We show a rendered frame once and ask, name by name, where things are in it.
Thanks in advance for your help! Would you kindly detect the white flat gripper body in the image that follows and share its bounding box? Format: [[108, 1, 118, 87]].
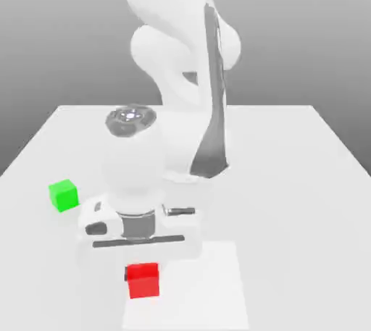
[[75, 220, 204, 270]]

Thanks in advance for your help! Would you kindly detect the small red cube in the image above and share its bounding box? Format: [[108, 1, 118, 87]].
[[124, 262, 161, 300]]

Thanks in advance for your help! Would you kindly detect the small green cube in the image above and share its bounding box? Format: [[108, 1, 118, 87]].
[[48, 179, 80, 213]]

